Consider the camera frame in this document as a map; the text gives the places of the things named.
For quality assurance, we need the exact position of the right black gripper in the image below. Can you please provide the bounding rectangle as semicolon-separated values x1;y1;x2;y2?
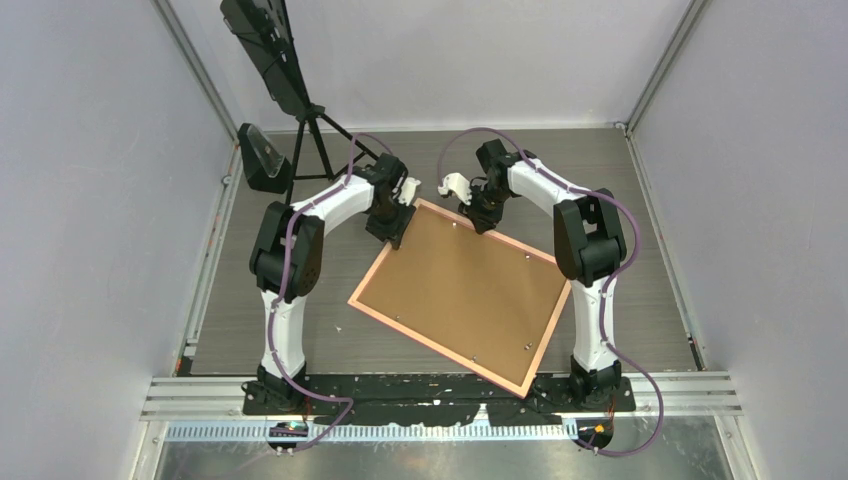
458;184;511;235

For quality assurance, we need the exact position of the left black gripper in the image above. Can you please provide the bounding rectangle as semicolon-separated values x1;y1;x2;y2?
366;195;414;249

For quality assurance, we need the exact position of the brown cardboard backing board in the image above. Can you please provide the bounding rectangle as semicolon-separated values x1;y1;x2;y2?
355;205;566;389

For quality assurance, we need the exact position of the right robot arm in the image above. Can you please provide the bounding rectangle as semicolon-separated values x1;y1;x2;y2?
459;140;627;411

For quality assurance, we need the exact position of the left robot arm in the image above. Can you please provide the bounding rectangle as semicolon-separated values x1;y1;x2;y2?
247;154;419;414

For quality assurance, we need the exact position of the black wedge stand base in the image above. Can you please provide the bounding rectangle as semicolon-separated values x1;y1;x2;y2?
237;123;292;195

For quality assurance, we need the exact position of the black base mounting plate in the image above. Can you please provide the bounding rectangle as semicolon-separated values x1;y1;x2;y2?
241;374;636;427

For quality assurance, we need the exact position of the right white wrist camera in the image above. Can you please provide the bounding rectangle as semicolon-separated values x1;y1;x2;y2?
437;172;473;206

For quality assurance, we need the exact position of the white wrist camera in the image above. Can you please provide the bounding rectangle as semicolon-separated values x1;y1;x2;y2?
437;172;473;206
396;177;421;206

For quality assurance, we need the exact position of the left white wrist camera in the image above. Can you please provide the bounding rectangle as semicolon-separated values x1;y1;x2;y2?
396;177;421;206

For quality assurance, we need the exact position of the black camera tripod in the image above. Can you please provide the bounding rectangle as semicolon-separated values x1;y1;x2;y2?
285;103;378;203

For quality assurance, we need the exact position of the aluminium rail front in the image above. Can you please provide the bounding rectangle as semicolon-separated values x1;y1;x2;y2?
141;372;743;443

